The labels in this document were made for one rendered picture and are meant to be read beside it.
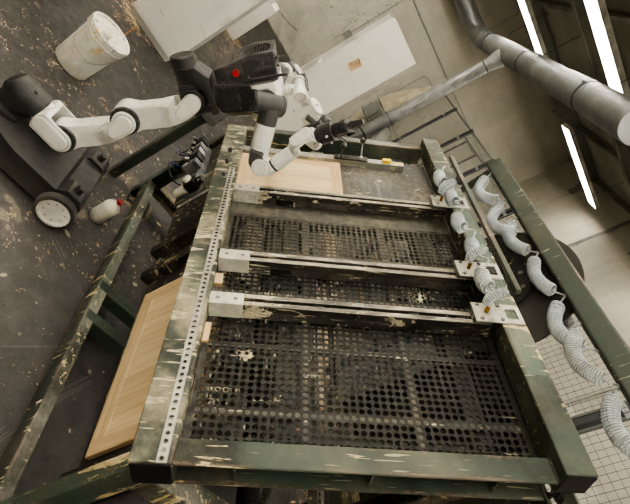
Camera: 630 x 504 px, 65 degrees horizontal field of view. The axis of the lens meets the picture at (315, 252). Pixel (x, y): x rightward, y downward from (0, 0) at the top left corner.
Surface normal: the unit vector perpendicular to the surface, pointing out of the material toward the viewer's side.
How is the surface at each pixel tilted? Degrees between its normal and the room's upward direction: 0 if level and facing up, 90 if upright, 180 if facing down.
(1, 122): 0
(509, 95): 90
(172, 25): 90
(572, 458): 52
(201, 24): 90
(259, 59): 90
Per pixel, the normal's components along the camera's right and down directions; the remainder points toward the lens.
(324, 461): 0.13, -0.78
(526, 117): -0.07, 0.50
